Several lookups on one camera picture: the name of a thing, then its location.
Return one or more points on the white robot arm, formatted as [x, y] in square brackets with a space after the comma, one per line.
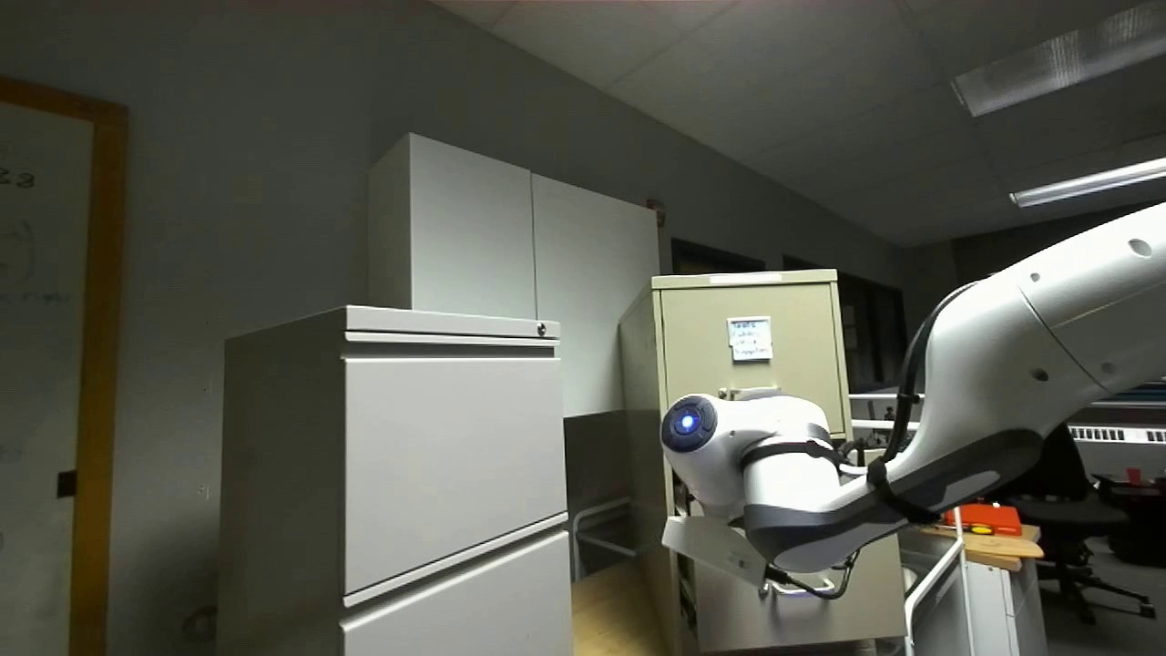
[1032, 352]

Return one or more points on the beige file cabinet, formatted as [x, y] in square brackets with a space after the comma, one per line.
[638, 404]

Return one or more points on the tall white cabinet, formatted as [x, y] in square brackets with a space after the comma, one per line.
[486, 230]

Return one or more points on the gray cabinet drawer front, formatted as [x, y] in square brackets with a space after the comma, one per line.
[476, 615]
[451, 449]

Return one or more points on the gray lateral file cabinet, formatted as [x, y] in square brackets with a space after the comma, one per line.
[451, 460]

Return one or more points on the beige drawer with label card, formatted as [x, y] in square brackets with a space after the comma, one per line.
[788, 365]

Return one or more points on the white label card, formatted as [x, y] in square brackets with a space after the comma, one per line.
[751, 341]

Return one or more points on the red box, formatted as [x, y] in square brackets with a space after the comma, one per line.
[981, 520]

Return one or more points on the small wooden side table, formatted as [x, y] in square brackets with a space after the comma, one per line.
[1004, 547]

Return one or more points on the fluorescent ceiling light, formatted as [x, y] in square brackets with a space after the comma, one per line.
[1058, 59]
[1086, 183]

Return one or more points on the black office chair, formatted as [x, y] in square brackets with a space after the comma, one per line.
[1080, 523]

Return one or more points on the gray wrist camera bar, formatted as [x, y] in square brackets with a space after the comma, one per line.
[712, 547]

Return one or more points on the white metal frame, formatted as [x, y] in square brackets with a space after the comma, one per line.
[934, 585]

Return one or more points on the small black wall box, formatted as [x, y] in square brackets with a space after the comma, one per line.
[68, 484]

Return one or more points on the whiteboard with wooden frame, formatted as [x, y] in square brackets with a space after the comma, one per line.
[38, 365]

